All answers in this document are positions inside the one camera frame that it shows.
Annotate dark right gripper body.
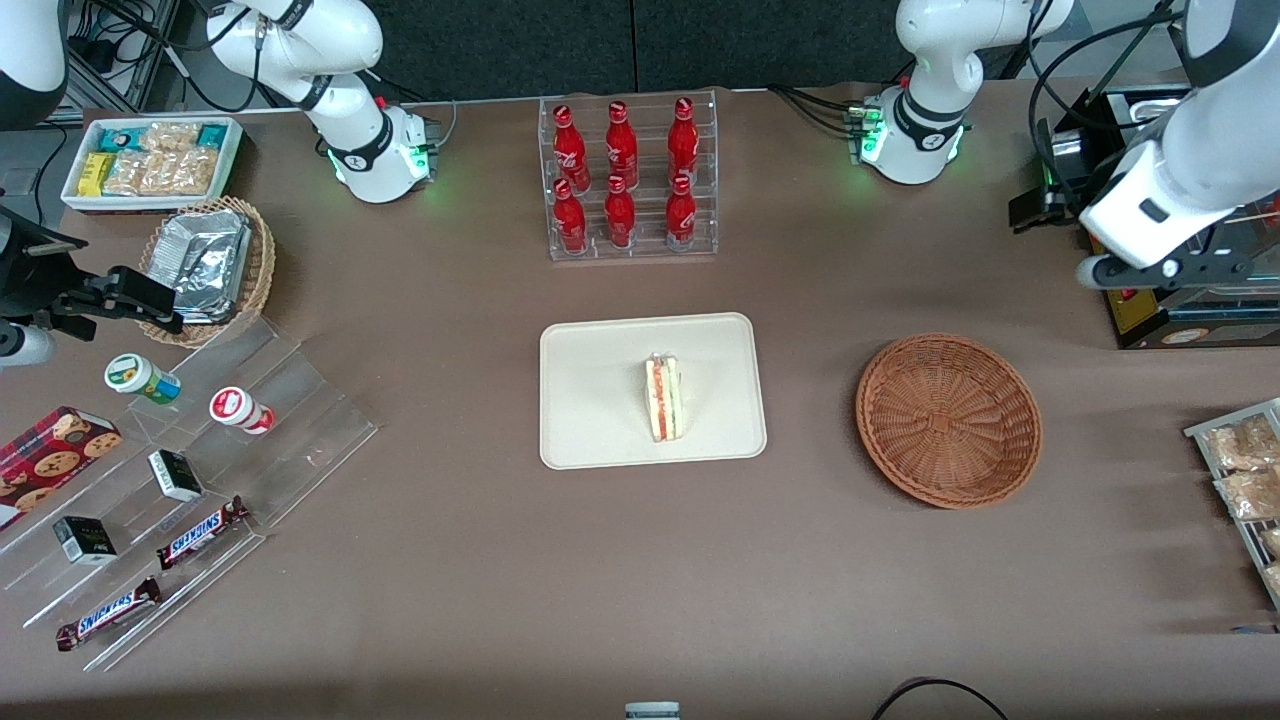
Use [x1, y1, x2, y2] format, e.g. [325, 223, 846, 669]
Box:
[0, 206, 88, 322]

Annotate triangular sandwich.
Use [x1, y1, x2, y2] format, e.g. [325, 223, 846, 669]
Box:
[643, 352, 684, 444]

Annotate small tan wicker basket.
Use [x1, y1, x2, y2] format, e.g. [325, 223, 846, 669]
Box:
[139, 196, 277, 350]

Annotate large brown wicker basket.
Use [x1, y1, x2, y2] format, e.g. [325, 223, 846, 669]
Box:
[855, 333, 1044, 511]

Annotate cream plastic tray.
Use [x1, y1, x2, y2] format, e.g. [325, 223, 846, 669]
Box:
[539, 312, 769, 471]

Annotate silver foil package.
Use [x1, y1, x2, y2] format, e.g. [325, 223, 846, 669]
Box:
[148, 209, 253, 301]
[172, 288, 248, 325]

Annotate green-lid white cup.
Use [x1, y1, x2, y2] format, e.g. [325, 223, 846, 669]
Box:
[104, 353, 184, 407]

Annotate black food warmer case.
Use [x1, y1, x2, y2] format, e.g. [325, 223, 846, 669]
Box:
[1035, 20, 1280, 352]

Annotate yellow snack packet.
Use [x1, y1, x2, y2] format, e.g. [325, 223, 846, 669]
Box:
[77, 151, 117, 199]

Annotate clear peanut snack bag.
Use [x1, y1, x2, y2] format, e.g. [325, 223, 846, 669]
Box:
[164, 147, 222, 197]
[139, 121, 202, 154]
[104, 150, 167, 197]

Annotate red-lid white cup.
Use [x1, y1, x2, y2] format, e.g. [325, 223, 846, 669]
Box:
[208, 386, 277, 437]

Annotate red cookie box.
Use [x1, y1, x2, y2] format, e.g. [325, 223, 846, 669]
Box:
[0, 405, 124, 532]

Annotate white snack bin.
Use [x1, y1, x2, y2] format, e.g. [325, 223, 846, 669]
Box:
[60, 116, 245, 215]

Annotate small black box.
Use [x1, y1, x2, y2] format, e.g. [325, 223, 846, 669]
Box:
[147, 449, 205, 504]
[52, 515, 119, 567]

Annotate clear acrylic stepped display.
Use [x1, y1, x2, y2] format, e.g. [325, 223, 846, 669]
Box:
[0, 315, 380, 673]

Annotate Snickers chocolate bar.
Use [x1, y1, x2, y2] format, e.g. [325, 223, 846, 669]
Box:
[55, 576, 164, 654]
[156, 496, 252, 572]

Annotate red cola bottle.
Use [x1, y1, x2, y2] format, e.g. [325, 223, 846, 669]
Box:
[604, 175, 638, 250]
[604, 101, 640, 189]
[553, 179, 590, 255]
[667, 97, 701, 186]
[664, 174, 698, 252]
[552, 104, 592, 193]

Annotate clear acrylic bottle rack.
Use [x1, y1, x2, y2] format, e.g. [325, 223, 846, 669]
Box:
[538, 89, 720, 263]

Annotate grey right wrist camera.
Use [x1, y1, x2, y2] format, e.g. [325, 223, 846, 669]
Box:
[0, 325, 57, 369]

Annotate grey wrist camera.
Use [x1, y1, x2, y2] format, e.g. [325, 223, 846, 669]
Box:
[1076, 244, 1263, 292]
[0, 325, 57, 369]

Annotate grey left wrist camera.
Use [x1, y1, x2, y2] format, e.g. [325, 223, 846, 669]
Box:
[1076, 244, 1263, 292]

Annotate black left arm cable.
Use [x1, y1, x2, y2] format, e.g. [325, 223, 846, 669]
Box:
[1026, 0, 1201, 193]

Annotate aluminium frame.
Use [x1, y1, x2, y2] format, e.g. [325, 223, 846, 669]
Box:
[58, 0, 183, 117]

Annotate black base cable bundle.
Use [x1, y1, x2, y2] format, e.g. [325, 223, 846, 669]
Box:
[767, 84, 865, 138]

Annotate grey base cable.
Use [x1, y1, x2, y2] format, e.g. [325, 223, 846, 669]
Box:
[424, 99, 459, 153]

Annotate black table cable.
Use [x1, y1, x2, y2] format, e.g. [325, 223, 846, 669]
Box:
[869, 677, 1012, 720]

